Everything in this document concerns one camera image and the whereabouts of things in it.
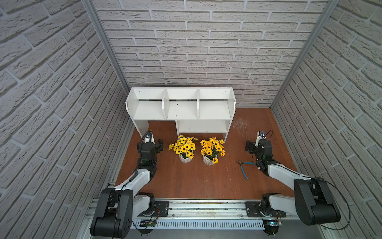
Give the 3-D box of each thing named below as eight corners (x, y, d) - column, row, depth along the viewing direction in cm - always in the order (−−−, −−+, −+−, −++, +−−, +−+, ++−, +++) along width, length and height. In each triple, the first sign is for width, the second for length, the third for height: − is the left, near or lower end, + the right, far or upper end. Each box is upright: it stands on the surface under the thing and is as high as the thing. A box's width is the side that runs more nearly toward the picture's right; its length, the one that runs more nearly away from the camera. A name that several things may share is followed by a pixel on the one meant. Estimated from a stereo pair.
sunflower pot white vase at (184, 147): (170, 161, 92) (167, 148, 80) (176, 146, 99) (173, 133, 86) (192, 166, 90) (191, 154, 78) (196, 151, 97) (196, 138, 84)
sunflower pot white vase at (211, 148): (201, 170, 88) (202, 158, 75) (200, 150, 97) (201, 137, 84) (221, 170, 88) (226, 158, 75) (219, 150, 97) (223, 137, 84)
